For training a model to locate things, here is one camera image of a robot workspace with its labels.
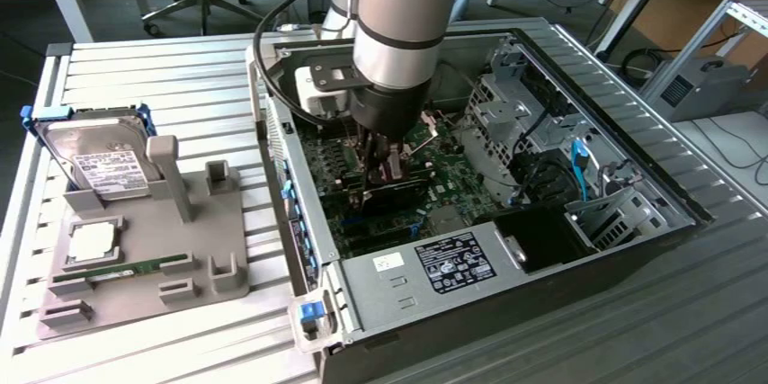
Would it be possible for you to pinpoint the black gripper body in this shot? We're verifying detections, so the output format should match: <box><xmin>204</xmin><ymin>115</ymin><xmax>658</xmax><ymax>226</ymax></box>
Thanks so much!
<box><xmin>349</xmin><ymin>80</ymin><xmax>430</xmax><ymax>140</ymax></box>

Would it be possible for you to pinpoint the graphics card with metal bracket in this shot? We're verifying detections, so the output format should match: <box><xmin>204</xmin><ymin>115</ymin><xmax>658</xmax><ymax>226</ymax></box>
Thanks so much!
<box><xmin>345</xmin><ymin>174</ymin><xmax>434</xmax><ymax>219</ymax></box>

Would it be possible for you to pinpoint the black RAM stick with label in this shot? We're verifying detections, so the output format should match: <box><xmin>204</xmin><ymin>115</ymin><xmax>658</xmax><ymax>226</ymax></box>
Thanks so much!
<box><xmin>333</xmin><ymin>163</ymin><xmax>438</xmax><ymax>196</ymax></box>

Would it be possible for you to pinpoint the open metal socket cover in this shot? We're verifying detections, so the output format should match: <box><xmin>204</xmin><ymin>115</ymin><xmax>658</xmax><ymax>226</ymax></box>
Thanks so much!
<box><xmin>410</xmin><ymin>109</ymin><xmax>449</xmax><ymax>156</ymax></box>

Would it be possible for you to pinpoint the green motherboard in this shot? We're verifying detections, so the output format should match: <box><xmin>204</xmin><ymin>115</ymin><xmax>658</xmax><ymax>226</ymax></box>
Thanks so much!
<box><xmin>297</xmin><ymin>104</ymin><xmax>500</xmax><ymax>260</ymax></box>

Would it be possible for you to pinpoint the silver chipset heatsink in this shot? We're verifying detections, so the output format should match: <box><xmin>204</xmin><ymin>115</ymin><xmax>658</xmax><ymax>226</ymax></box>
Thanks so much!
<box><xmin>425</xmin><ymin>206</ymin><xmax>473</xmax><ymax>233</ymax></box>

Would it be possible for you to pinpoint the silver metal disk bay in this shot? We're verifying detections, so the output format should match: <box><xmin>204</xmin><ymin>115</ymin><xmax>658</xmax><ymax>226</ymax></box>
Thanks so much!
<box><xmin>464</xmin><ymin>37</ymin><xmax>594</xmax><ymax>205</ymax></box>

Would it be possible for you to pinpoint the black plastic fan shroud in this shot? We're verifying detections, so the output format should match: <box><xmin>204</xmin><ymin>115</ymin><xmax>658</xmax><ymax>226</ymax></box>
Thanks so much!
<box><xmin>492</xmin><ymin>204</ymin><xmax>601</xmax><ymax>274</ymax></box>

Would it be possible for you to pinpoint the grey power supply with label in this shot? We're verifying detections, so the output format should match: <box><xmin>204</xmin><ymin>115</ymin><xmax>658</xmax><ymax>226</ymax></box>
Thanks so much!
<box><xmin>326</xmin><ymin>221</ymin><xmax>530</xmax><ymax>344</ymax></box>

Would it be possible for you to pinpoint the blue case latch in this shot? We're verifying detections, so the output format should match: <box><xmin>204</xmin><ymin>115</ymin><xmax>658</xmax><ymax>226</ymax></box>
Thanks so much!
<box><xmin>297</xmin><ymin>304</ymin><xmax>326</xmax><ymax>325</ymax></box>

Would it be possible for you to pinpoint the office chair base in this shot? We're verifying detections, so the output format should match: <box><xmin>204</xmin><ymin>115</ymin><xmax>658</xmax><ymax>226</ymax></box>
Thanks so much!
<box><xmin>140</xmin><ymin>0</ymin><xmax>270</xmax><ymax>37</ymax></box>

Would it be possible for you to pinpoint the grey parts rack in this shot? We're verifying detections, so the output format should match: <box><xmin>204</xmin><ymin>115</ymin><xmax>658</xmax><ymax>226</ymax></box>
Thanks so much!
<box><xmin>36</xmin><ymin>134</ymin><xmax>253</xmax><ymax>343</ymax></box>

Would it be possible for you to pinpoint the open black PC case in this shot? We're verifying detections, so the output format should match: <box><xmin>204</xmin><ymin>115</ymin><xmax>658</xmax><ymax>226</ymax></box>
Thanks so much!
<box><xmin>245</xmin><ymin>27</ymin><xmax>716</xmax><ymax>384</ymax></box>

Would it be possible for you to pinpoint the hard disk with blue carrier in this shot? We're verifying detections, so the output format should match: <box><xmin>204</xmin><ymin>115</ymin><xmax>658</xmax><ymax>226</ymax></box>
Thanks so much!
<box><xmin>17</xmin><ymin>103</ymin><xmax>164</xmax><ymax>203</ymax></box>

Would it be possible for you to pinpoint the green RAM stick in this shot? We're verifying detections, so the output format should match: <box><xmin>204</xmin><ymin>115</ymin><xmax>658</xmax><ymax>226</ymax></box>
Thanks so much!
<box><xmin>52</xmin><ymin>254</ymin><xmax>188</xmax><ymax>286</ymax></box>

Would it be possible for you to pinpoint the silver CPU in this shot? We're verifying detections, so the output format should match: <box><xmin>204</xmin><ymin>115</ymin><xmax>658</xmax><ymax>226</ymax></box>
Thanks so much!
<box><xmin>64</xmin><ymin>224</ymin><xmax>118</xmax><ymax>268</ymax></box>

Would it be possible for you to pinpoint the grey controller box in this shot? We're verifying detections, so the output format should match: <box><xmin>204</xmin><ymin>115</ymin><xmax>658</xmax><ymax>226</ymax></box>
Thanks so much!
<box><xmin>658</xmin><ymin>55</ymin><xmax>764</xmax><ymax>122</ymax></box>

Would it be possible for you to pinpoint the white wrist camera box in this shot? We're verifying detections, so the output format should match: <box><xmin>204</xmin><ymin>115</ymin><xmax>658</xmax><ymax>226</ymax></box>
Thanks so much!
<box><xmin>293</xmin><ymin>62</ymin><xmax>368</xmax><ymax>118</ymax></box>

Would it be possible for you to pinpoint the thick black wire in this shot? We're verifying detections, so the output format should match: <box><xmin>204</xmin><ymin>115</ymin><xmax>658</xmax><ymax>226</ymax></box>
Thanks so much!
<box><xmin>512</xmin><ymin>82</ymin><xmax>557</xmax><ymax>199</ymax></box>

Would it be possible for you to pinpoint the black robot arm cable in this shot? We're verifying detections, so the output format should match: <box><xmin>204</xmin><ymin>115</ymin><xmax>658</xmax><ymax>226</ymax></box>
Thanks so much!
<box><xmin>250</xmin><ymin>0</ymin><xmax>361</xmax><ymax>127</ymax></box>

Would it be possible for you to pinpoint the blue wire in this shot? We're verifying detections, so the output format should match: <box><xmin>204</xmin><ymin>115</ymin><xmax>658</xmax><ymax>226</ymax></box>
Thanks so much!
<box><xmin>569</xmin><ymin>138</ymin><xmax>594</xmax><ymax>203</ymax></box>

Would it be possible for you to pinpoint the coiled black cable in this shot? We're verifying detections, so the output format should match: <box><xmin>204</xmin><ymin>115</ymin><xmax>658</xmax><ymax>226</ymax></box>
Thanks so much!
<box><xmin>620</xmin><ymin>49</ymin><xmax>670</xmax><ymax>84</ymax></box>

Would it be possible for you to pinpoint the aluminium profile frame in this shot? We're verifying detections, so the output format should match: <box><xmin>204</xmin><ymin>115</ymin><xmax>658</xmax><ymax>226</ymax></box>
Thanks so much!
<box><xmin>638</xmin><ymin>0</ymin><xmax>768</xmax><ymax>102</ymax></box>

